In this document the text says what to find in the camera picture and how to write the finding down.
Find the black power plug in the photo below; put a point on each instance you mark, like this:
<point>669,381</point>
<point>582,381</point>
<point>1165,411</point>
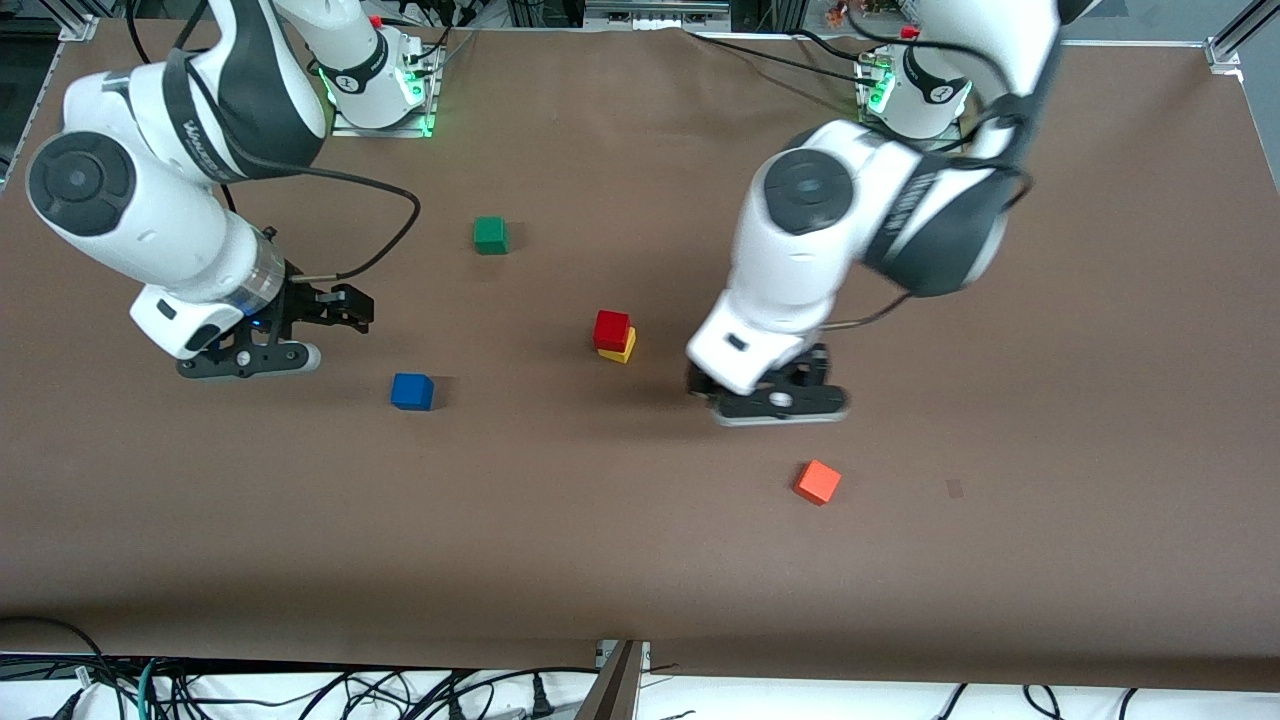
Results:
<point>541,697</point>

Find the blue wooden cube block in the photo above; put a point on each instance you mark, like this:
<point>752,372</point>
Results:
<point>412,392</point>

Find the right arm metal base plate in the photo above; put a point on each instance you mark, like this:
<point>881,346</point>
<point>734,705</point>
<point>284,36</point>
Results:
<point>380,131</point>

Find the aluminium frame strut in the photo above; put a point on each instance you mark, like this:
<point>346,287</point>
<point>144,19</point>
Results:
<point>612,690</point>

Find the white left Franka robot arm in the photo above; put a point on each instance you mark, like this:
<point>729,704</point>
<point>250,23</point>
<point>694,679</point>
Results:
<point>800,250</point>

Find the small aluminium corner bracket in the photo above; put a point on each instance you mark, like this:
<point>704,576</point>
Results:
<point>80,28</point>

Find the red wooden cube block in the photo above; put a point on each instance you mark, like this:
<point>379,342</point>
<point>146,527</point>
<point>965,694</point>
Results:
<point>611,328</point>

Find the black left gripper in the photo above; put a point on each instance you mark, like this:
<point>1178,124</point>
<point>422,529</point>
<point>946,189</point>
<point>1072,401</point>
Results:
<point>799,377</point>

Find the orange wooden cube block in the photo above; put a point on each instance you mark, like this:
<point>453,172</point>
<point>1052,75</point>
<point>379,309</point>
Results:
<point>817,483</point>

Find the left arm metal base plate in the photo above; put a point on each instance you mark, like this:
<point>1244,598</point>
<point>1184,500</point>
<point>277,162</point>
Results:
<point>910,147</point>

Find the aluminium frame corner profile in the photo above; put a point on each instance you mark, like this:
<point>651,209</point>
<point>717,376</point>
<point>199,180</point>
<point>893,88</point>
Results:
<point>1235,40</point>

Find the green wooden cube block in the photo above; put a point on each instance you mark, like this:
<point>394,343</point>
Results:
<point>490,236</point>

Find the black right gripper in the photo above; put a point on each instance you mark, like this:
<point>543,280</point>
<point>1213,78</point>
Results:
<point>306,302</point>

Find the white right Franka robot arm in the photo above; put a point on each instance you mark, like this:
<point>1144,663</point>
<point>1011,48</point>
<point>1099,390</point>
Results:
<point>150,220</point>

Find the yellow wooden cube block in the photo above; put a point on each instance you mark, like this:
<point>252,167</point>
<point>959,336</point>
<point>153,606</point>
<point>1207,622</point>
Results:
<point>626,352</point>

